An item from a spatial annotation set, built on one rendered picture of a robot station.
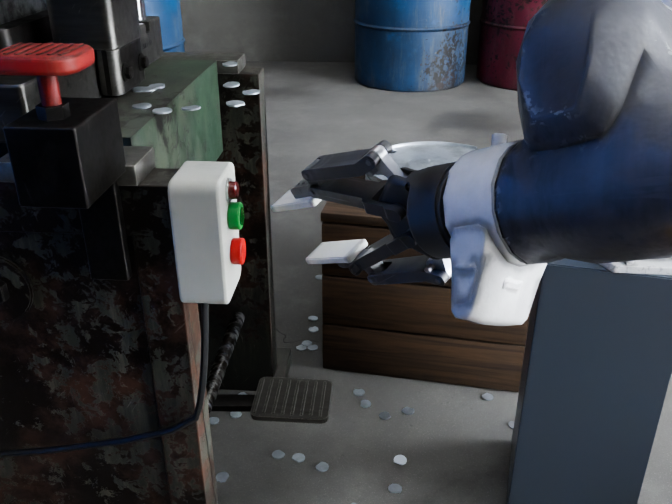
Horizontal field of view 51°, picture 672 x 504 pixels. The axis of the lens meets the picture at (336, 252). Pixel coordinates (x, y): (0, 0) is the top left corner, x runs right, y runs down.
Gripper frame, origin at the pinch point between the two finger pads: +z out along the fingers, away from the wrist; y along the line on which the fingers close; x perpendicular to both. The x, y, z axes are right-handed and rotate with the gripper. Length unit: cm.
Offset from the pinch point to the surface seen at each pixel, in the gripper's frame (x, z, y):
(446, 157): -62, 43, -26
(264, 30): -223, 287, -2
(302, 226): -68, 114, -41
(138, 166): 8.0, 8.5, 13.7
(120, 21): -8.6, 26.0, 26.5
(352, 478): -2, 37, -51
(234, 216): 4.2, 5.2, 4.7
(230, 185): 2.9, 4.8, 7.5
